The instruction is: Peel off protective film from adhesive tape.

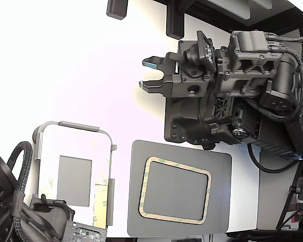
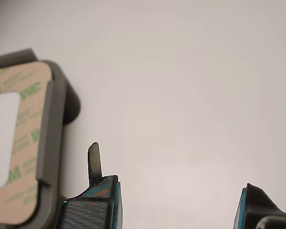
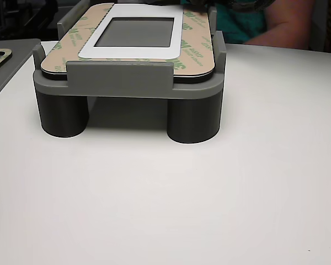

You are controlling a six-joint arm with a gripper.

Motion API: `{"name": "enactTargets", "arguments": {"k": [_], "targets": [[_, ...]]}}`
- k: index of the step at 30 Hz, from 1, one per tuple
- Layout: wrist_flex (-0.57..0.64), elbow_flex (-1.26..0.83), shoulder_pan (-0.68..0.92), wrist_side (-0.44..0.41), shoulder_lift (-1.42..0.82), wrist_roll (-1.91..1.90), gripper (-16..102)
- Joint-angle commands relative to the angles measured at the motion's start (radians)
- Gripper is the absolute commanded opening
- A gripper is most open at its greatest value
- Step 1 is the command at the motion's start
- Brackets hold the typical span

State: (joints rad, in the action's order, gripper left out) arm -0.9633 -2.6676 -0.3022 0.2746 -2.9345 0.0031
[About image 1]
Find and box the perforated black circuit board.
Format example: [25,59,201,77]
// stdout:
[62,220,108,242]

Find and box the narrow light gray panel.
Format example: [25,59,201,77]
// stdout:
[252,0,273,10]

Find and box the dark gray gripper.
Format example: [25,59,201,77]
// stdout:
[138,39,219,99]

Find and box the white panel with gray window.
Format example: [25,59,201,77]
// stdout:
[39,125,112,227]

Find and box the short dark bracket block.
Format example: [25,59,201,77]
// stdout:
[106,0,129,20]

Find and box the smooth black cable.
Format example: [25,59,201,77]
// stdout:
[247,143,302,174]

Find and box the dark arm base mount plate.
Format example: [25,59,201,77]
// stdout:
[164,96,205,145]

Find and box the braided cable loop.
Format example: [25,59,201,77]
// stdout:
[7,141,33,200]

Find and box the black frame beam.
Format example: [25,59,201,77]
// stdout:
[153,0,303,43]

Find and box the gray plastic jig fixture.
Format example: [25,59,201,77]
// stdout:
[32,120,118,227]

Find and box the wide light gray panel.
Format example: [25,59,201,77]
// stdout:
[207,0,252,21]

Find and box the gray metal plate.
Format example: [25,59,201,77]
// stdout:
[127,140,233,237]

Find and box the dark gray six-joint robot arm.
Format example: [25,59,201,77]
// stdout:
[199,29,303,162]

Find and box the black segmented cable chain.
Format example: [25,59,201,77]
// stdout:
[249,140,303,161]

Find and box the dark idle robot wrist assembly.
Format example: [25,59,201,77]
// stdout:
[0,150,76,242]

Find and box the tall light gray box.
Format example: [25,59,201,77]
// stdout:
[257,145,302,230]

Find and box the long dark bracket block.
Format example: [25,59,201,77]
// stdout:
[166,0,185,40]

